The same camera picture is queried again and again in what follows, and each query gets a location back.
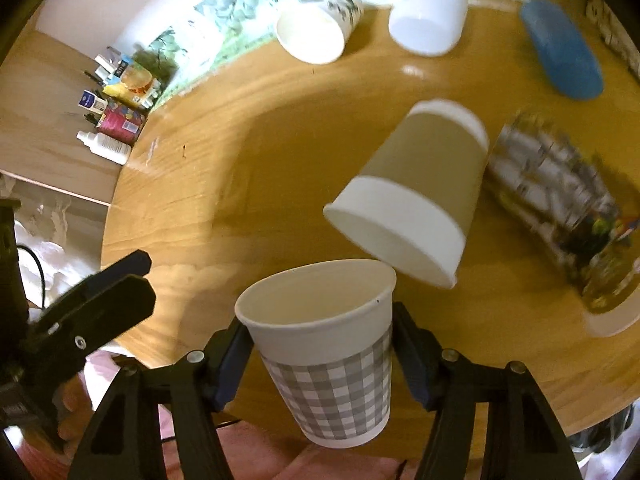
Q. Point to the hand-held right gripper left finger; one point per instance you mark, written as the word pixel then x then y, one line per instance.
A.
pixel 231 365

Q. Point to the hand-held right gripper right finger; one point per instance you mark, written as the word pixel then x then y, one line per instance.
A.
pixel 414 365

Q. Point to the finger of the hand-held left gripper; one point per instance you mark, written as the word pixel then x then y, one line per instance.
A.
pixel 127 265
pixel 110 310

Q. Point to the grey checked paper cup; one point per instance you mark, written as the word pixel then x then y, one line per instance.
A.
pixel 330 385

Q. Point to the brown and white paper cup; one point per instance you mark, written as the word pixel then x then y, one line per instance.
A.
pixel 425 175

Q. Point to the colourful printed paper cup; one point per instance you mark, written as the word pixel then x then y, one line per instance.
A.
pixel 560 195

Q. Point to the white leaf print paper cup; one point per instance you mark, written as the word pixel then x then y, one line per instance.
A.
pixel 310 35

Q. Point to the plain white cup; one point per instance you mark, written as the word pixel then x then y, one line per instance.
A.
pixel 430 15

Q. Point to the person's left hand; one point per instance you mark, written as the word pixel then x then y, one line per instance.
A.
pixel 75 410

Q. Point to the white cloth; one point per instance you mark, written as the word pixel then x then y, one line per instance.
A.
pixel 45 230

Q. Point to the person's pink clothing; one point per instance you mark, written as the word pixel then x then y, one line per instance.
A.
pixel 260 455

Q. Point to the white plastic bottle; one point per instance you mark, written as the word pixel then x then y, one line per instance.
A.
pixel 107 147

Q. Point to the magenta packet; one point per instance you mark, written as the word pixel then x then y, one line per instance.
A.
pixel 120 124

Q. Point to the dark cloth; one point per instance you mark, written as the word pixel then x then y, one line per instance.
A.
pixel 600 435

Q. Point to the leaf printed cloth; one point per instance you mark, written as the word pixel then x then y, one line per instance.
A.
pixel 235 10

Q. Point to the blue glasses case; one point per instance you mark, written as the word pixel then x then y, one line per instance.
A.
pixel 560 50

